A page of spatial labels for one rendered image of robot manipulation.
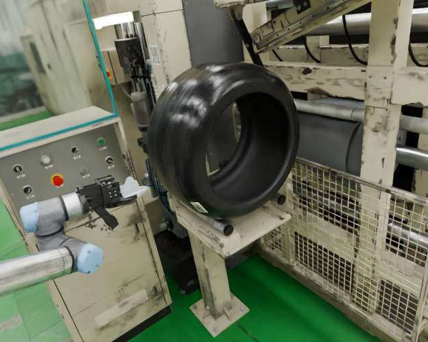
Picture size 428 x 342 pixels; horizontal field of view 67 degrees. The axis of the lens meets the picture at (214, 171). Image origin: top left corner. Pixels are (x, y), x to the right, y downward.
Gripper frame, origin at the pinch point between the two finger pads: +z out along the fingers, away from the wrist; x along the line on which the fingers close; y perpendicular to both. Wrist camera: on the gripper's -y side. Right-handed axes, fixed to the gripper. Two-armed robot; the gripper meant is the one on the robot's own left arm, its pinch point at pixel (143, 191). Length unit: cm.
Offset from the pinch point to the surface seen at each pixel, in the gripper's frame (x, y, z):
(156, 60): 32, 39, 25
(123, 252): 49, -55, 3
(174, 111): -2.5, 24.7, 12.9
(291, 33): -3, 46, 64
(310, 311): -5, -104, 88
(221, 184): 14.3, -15.8, 42.2
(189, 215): 13.8, -24.7, 24.3
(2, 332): 113, -122, -64
